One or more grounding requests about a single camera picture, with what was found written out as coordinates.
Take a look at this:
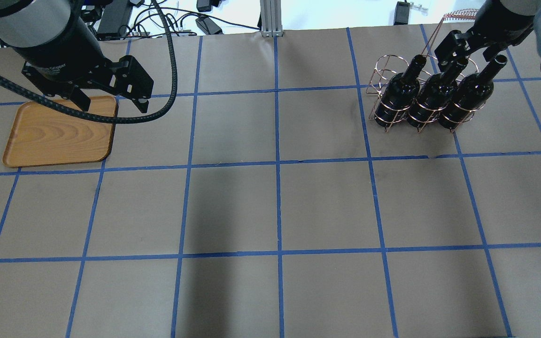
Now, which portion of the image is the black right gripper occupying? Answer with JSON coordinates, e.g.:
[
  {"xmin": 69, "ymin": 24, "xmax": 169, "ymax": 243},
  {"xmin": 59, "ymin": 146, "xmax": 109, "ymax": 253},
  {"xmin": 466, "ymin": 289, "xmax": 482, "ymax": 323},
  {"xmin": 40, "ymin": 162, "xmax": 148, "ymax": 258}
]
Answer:
[{"xmin": 434, "ymin": 19, "xmax": 533, "ymax": 64}]

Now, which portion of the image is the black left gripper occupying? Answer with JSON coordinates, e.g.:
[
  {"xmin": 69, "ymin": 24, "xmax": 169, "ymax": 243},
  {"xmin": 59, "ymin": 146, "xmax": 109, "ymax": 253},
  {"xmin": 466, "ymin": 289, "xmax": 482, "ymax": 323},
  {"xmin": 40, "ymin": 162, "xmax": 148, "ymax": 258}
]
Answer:
[{"xmin": 21, "ymin": 45, "xmax": 154, "ymax": 114}]

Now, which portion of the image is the dark wine bottle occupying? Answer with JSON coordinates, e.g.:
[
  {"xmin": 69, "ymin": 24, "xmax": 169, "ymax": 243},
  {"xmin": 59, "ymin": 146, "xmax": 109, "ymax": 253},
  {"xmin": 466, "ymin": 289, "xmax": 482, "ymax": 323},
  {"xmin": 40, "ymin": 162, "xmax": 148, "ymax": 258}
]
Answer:
[
  {"xmin": 406, "ymin": 57, "xmax": 469, "ymax": 131},
  {"xmin": 438, "ymin": 54, "xmax": 508, "ymax": 131},
  {"xmin": 374, "ymin": 55, "xmax": 427, "ymax": 129}
]

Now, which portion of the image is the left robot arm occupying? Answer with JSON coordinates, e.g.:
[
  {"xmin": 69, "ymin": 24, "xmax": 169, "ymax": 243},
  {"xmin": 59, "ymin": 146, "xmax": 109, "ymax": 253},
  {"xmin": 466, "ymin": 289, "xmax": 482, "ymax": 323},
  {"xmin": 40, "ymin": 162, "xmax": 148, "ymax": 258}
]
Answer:
[{"xmin": 0, "ymin": 0, "xmax": 154, "ymax": 113}]

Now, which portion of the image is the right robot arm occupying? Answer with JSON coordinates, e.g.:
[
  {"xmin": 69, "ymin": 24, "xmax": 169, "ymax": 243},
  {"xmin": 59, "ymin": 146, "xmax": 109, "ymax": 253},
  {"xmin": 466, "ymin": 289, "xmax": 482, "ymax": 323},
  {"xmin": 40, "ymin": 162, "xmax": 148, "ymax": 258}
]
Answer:
[{"xmin": 434, "ymin": 0, "xmax": 541, "ymax": 71}]

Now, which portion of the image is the wooden tray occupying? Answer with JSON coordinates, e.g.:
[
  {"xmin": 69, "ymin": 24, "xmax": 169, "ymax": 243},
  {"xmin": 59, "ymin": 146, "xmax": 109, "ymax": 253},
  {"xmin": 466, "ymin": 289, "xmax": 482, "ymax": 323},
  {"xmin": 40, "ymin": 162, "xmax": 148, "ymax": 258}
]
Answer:
[{"xmin": 2, "ymin": 102, "xmax": 115, "ymax": 168}]

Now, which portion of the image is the black power brick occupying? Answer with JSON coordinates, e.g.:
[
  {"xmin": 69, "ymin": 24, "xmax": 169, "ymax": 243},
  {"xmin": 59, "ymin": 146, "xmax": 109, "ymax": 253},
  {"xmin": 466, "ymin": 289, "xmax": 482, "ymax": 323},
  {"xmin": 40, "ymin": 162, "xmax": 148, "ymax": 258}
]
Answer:
[{"xmin": 393, "ymin": 0, "xmax": 411, "ymax": 25}]

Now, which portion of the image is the copper wire bottle basket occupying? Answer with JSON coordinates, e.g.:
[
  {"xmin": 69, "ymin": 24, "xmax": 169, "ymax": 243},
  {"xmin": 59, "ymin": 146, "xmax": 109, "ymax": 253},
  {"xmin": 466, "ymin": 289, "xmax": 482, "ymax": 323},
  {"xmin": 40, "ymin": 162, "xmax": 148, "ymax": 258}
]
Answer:
[{"xmin": 365, "ymin": 8, "xmax": 479, "ymax": 133}]

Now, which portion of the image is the black braided cable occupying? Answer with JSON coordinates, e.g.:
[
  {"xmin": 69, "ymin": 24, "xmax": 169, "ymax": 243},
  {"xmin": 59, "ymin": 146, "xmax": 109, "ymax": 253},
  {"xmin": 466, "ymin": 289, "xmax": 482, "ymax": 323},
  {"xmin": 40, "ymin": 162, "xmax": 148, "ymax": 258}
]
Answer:
[{"xmin": 0, "ymin": 0, "xmax": 178, "ymax": 123}]

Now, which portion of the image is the aluminium frame post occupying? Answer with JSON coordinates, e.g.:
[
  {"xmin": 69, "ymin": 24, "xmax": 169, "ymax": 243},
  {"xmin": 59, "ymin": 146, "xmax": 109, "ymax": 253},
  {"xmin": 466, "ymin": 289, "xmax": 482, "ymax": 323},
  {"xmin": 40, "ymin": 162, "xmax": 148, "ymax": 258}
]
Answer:
[{"xmin": 260, "ymin": 0, "xmax": 284, "ymax": 37}]

